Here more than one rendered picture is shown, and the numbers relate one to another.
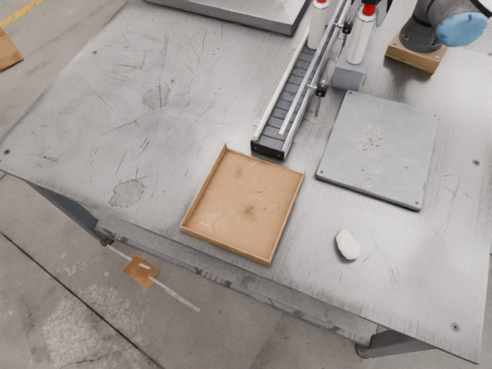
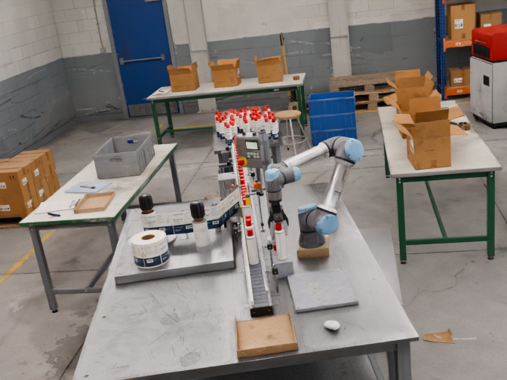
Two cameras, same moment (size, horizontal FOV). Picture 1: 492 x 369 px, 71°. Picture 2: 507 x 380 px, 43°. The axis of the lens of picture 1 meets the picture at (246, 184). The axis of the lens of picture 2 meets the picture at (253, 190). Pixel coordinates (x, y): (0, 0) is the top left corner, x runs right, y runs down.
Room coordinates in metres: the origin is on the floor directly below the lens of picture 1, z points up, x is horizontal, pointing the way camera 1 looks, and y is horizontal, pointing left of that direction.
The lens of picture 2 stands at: (-1.81, 1.16, 2.43)
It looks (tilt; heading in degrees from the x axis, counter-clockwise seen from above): 20 degrees down; 332
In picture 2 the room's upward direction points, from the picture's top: 7 degrees counter-clockwise
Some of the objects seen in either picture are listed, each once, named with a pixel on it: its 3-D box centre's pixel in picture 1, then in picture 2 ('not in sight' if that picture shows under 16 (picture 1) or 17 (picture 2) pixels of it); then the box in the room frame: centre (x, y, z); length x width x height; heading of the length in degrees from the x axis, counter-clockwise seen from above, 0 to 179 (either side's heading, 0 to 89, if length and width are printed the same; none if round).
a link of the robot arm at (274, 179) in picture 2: not in sight; (273, 180); (0.89, -0.40, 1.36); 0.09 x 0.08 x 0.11; 89
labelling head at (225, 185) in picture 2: not in sight; (230, 194); (1.74, -0.55, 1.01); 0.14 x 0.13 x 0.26; 153
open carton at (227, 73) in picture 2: not in sight; (225, 72); (6.40, -3.01, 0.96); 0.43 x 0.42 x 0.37; 49
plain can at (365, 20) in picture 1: (362, 32); (280, 240); (0.88, -0.39, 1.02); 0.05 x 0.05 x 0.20
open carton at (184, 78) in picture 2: not in sight; (183, 76); (6.80, -2.53, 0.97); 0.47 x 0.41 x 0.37; 138
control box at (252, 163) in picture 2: not in sight; (253, 150); (1.38, -0.57, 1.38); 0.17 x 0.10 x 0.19; 28
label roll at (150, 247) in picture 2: not in sight; (150, 248); (1.47, 0.13, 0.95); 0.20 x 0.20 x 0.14
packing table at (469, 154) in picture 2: not in sight; (429, 172); (2.35, -2.90, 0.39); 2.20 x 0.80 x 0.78; 142
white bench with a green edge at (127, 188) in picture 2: not in sight; (118, 219); (3.53, -0.29, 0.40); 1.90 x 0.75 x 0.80; 142
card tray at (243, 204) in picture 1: (245, 198); (264, 331); (0.44, 0.00, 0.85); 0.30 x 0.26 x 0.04; 153
